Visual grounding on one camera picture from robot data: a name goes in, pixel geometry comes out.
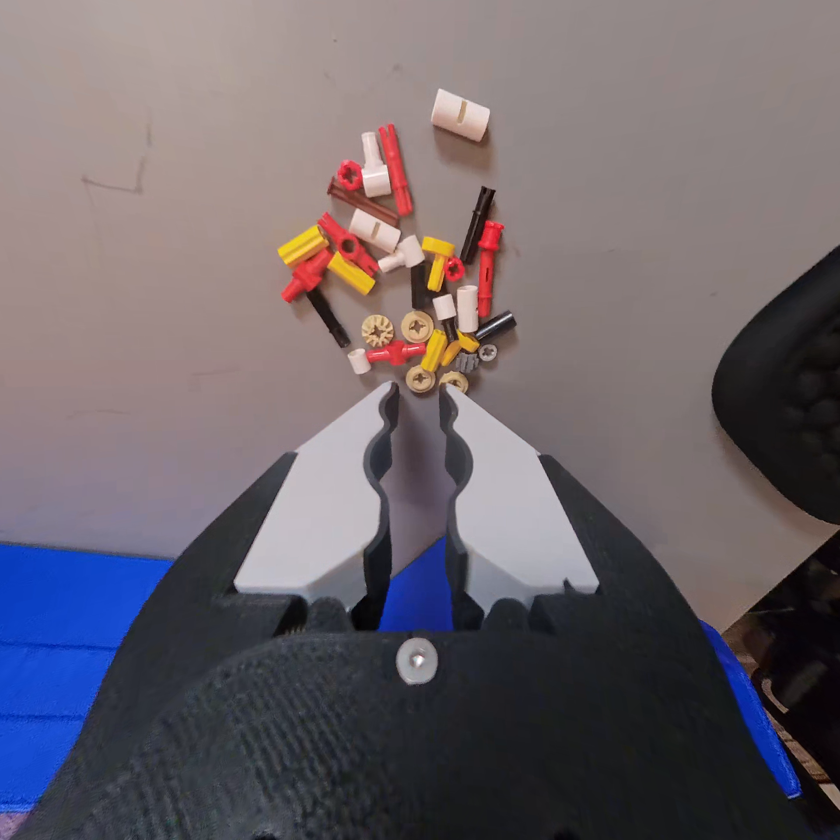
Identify blue plastic bin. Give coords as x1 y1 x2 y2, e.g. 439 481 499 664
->
0 535 455 809

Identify white lego connector tube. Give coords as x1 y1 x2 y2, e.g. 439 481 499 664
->
431 88 491 143

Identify pile of small lego pieces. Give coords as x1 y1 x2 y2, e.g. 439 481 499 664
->
277 123 519 395

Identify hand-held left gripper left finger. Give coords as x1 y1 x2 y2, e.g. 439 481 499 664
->
234 382 400 626

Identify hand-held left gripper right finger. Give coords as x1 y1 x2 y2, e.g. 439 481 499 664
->
437 385 600 626

